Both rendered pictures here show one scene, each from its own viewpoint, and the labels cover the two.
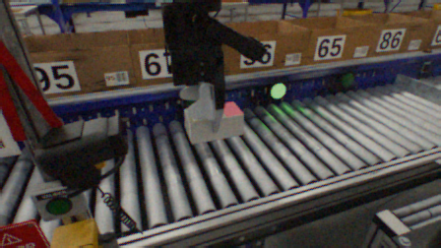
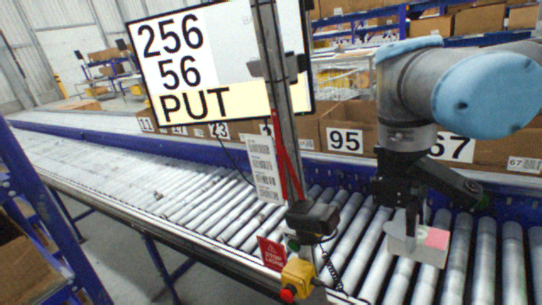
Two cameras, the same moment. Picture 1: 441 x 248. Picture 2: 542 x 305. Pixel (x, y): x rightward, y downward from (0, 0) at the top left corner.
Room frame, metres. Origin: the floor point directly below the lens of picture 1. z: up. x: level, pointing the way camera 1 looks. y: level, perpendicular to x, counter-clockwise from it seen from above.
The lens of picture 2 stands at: (-0.01, -0.22, 1.48)
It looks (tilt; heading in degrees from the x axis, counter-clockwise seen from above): 24 degrees down; 59
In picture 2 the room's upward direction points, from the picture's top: 11 degrees counter-clockwise
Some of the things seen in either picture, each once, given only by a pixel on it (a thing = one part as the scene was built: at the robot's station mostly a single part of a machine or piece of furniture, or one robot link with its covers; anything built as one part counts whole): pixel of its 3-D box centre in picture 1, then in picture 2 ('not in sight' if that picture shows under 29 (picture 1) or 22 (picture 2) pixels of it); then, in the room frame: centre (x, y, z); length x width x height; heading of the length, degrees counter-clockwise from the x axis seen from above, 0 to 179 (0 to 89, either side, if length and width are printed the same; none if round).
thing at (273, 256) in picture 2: (35, 244); (282, 259); (0.29, 0.34, 0.85); 0.16 x 0.01 x 0.13; 110
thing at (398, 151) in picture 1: (353, 124); not in sight; (0.93, -0.56, 0.72); 0.52 x 0.05 x 0.05; 20
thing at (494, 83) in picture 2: not in sight; (468, 89); (0.37, -0.07, 1.36); 0.12 x 0.12 x 0.09; 62
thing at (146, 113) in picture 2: not in sight; (168, 117); (0.49, 2.05, 0.96); 0.39 x 0.29 x 0.17; 110
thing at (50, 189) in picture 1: (60, 200); (296, 241); (0.31, 0.27, 0.95); 0.07 x 0.03 x 0.07; 110
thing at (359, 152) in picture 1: (328, 129); not in sight; (0.88, -0.44, 0.72); 0.52 x 0.05 x 0.05; 20
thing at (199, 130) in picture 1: (214, 122); (417, 241); (0.42, 0.01, 1.04); 0.10 x 0.06 x 0.05; 108
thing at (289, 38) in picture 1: (256, 45); not in sight; (1.27, -0.17, 0.96); 0.39 x 0.29 x 0.17; 110
